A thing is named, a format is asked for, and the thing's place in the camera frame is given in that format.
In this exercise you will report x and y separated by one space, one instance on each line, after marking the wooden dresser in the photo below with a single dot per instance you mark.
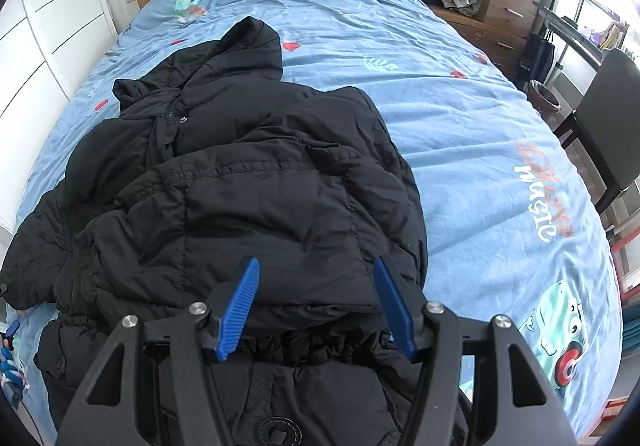
510 1

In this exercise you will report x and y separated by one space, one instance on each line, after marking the glass desk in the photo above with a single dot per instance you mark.
575 34

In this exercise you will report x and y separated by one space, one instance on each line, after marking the mesh waste basket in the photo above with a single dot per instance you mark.
545 96

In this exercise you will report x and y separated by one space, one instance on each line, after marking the black bag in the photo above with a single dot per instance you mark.
537 59

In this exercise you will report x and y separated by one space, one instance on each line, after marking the black puffer jacket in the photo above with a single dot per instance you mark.
250 176

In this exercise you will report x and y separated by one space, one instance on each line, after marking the blue printed bed sheet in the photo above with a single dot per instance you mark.
450 101

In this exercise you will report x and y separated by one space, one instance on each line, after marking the black chair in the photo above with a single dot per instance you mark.
610 126

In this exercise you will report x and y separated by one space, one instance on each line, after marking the white wardrobe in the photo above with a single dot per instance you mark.
40 76

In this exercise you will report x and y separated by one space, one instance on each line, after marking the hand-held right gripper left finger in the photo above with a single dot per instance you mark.
240 306

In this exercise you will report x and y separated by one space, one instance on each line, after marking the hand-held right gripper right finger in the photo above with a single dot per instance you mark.
395 306

